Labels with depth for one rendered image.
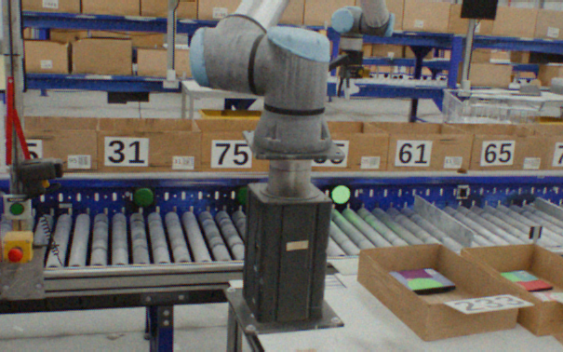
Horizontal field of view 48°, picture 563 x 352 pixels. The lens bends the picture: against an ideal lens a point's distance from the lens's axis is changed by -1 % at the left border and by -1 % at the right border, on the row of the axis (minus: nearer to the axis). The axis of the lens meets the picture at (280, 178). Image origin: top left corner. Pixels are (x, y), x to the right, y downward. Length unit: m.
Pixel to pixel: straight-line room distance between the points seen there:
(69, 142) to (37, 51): 4.32
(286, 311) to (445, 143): 1.40
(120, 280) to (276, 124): 0.76
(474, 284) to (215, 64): 0.96
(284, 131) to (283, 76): 0.13
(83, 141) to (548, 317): 1.67
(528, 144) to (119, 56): 4.60
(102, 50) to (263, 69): 5.27
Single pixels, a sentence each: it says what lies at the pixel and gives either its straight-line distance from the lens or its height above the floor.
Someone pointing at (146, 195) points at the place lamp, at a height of 0.82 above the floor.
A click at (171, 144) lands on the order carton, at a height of 1.00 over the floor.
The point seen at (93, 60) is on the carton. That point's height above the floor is 0.93.
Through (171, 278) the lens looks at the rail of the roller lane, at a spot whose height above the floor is 0.71.
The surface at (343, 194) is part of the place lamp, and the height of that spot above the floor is 0.81.
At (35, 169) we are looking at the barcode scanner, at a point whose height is 1.07.
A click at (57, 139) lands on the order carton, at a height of 1.02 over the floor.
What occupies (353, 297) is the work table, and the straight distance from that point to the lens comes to 1.84.
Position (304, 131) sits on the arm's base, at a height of 1.25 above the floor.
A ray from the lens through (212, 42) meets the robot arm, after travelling 1.57.
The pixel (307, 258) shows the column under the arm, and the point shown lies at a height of 0.93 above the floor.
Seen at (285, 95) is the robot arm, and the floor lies 1.33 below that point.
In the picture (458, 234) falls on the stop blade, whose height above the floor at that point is 0.77.
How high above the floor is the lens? 1.52
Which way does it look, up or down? 15 degrees down
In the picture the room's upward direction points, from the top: 3 degrees clockwise
